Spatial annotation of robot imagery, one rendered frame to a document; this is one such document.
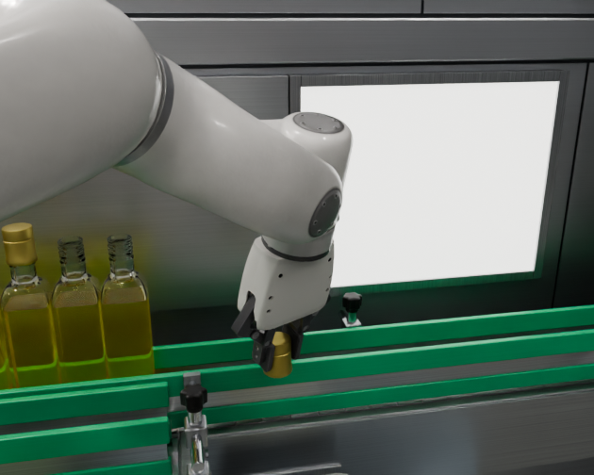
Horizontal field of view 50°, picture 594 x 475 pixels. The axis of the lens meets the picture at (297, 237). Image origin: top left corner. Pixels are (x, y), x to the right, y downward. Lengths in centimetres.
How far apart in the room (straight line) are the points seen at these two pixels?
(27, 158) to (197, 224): 64
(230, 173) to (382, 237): 57
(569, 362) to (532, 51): 46
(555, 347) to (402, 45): 49
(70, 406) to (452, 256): 61
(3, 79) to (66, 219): 65
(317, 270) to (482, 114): 43
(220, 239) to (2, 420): 37
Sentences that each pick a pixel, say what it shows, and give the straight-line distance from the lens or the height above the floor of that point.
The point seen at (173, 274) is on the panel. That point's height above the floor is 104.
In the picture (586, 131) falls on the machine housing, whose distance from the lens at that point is 114.
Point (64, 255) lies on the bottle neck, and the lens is 80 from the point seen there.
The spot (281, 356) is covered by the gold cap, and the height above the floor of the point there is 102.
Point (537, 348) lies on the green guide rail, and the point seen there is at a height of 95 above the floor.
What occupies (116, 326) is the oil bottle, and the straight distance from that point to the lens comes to 82.
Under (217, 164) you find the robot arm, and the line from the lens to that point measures 44.
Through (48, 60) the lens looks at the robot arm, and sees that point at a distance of 29.
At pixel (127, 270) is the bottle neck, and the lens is 80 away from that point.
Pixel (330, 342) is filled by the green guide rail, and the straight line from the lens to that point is 93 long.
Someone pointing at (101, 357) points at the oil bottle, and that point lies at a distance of 84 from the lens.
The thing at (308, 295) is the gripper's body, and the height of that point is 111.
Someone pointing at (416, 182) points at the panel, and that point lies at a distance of 98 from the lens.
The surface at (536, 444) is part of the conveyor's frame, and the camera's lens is 105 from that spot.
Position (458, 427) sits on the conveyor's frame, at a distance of 97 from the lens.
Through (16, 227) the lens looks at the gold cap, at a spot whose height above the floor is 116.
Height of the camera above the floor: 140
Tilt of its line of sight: 19 degrees down
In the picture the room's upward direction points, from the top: straight up
